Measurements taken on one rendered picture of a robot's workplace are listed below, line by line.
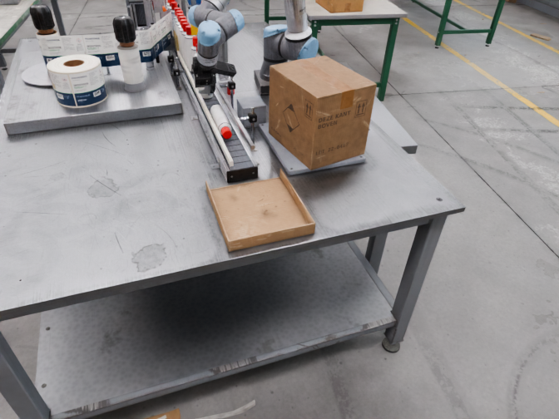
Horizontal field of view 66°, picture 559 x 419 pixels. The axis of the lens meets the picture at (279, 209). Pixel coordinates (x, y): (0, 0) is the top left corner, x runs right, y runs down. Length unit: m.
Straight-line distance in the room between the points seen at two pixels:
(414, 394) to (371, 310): 0.38
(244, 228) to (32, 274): 0.57
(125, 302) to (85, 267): 0.73
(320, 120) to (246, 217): 0.39
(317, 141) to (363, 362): 1.02
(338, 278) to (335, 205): 0.67
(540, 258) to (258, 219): 1.90
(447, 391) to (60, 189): 1.67
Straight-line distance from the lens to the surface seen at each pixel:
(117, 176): 1.57
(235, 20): 1.66
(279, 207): 1.36
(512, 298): 2.53
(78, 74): 1.92
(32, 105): 2.06
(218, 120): 1.66
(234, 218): 1.32
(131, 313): 1.93
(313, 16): 3.57
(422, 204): 1.48
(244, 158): 1.51
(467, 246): 2.70
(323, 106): 1.41
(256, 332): 1.79
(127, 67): 2.01
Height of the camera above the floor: 1.69
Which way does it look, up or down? 39 degrees down
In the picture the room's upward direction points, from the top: 2 degrees clockwise
